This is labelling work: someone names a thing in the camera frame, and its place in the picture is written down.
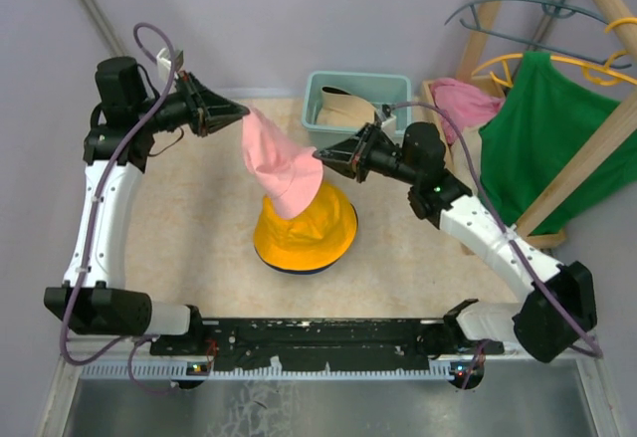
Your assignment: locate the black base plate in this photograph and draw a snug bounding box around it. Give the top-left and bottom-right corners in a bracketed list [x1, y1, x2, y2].
[150, 318, 479, 372]

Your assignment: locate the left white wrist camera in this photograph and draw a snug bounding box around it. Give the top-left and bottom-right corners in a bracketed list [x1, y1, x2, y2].
[155, 48, 183, 83]

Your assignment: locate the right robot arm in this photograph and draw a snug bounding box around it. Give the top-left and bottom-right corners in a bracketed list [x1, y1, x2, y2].
[314, 122, 597, 363]

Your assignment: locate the beige bucket hat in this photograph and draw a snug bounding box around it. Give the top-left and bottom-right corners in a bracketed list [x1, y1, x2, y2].
[316, 87, 376, 128]

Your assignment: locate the blue bucket hat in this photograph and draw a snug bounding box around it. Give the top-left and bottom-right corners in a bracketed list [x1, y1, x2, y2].
[254, 235, 355, 275]

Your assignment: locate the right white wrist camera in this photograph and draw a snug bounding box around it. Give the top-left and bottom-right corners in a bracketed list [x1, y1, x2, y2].
[374, 109, 396, 140]

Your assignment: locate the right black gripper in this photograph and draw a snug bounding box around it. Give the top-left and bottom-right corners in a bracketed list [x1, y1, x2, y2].
[313, 121, 419, 186]

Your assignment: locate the yellow clothes hanger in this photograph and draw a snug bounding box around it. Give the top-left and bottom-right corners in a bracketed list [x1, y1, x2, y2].
[460, 18, 632, 74]

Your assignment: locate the pink cloth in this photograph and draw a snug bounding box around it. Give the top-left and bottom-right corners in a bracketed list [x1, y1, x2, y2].
[241, 109, 323, 220]

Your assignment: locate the white toothed cable strip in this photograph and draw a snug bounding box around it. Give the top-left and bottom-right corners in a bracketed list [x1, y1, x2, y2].
[79, 358, 484, 382]

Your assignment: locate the yellow bucket hat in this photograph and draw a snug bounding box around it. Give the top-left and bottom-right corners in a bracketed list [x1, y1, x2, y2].
[253, 180, 358, 247]

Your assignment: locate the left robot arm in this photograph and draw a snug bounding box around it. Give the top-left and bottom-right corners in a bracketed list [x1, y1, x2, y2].
[44, 57, 249, 354]

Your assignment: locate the green tank top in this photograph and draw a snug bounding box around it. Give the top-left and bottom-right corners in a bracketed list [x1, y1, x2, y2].
[480, 52, 636, 235]

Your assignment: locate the pink garment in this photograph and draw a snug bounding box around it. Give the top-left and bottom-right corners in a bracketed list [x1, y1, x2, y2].
[428, 78, 505, 132]

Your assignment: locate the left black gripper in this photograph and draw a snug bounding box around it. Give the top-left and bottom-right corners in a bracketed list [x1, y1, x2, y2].
[135, 70, 250, 137]

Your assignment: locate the wooden clothes rack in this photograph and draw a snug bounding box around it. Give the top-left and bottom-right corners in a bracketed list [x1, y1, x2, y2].
[420, 0, 637, 256]

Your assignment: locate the teal plastic bin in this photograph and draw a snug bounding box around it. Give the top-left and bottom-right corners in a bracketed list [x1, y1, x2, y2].
[302, 71, 412, 148]

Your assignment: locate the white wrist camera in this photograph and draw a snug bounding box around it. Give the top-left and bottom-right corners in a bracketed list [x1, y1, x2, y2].
[155, 48, 183, 83]
[374, 109, 396, 140]

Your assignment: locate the grey-blue clothes hanger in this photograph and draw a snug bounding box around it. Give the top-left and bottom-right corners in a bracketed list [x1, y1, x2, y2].
[445, 0, 608, 68]

